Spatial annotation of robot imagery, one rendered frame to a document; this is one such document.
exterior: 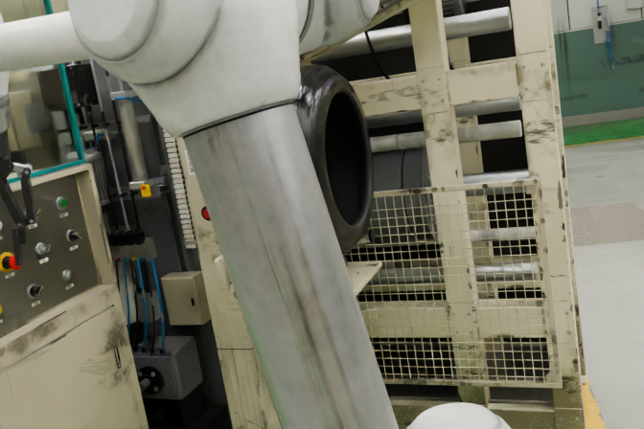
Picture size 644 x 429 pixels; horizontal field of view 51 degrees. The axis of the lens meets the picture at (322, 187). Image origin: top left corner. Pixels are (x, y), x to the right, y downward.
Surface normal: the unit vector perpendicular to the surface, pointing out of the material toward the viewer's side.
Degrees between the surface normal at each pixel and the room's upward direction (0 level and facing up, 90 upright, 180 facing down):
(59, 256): 90
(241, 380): 90
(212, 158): 90
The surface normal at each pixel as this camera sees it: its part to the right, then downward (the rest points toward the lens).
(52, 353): 0.92, -0.08
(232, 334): -0.35, 0.22
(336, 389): 0.22, 0.01
